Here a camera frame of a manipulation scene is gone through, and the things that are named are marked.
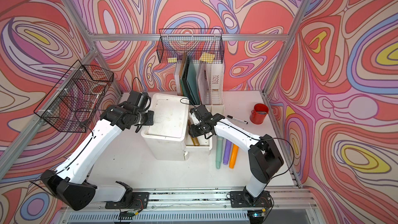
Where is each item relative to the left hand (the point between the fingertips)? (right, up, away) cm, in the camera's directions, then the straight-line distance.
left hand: (152, 117), depth 75 cm
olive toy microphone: (+21, -13, +8) cm, 26 cm away
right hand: (+20, -11, +10) cm, 25 cm away
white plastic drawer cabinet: (+9, -9, -8) cm, 15 cm away
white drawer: (+26, -15, +8) cm, 31 cm away
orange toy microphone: (+43, -23, +10) cm, 49 cm away
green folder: (+18, +21, +23) cm, 37 cm away
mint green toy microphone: (+34, -21, +12) cm, 42 cm away
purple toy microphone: (+39, -21, +13) cm, 46 cm away
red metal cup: (+60, +1, +21) cm, 64 cm away
